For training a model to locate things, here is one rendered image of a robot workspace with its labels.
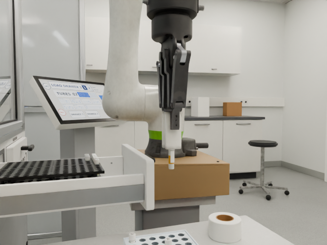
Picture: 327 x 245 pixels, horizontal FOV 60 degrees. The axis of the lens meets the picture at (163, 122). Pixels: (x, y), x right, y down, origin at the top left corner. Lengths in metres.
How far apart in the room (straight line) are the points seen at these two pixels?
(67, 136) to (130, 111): 0.76
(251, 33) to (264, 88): 0.95
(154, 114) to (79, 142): 0.76
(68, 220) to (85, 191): 1.16
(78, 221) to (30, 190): 1.14
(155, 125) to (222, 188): 0.30
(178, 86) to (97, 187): 0.28
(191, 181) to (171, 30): 0.52
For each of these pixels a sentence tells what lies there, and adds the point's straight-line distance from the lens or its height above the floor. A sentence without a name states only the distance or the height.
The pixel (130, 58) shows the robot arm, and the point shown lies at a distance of 0.94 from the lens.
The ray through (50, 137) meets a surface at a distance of 2.40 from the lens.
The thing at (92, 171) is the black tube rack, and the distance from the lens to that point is 0.66.
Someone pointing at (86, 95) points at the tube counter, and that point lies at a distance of 1.69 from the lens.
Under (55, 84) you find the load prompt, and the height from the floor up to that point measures 1.16.
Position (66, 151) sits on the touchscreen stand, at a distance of 1.67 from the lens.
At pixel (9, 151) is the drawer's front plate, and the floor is 0.92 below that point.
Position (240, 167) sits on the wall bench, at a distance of 4.22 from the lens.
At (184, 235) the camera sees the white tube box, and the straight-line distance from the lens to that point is 0.59.
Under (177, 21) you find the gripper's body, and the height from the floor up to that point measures 1.19.
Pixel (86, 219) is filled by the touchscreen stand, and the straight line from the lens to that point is 1.78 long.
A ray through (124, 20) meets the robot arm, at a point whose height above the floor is 1.31.
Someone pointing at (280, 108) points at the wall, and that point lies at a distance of 5.34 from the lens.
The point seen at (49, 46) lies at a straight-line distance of 2.44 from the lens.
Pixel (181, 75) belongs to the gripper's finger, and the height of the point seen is 1.09.
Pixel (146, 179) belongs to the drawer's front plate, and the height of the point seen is 0.89.
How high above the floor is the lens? 1.04
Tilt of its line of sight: 3 degrees down
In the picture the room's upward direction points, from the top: straight up
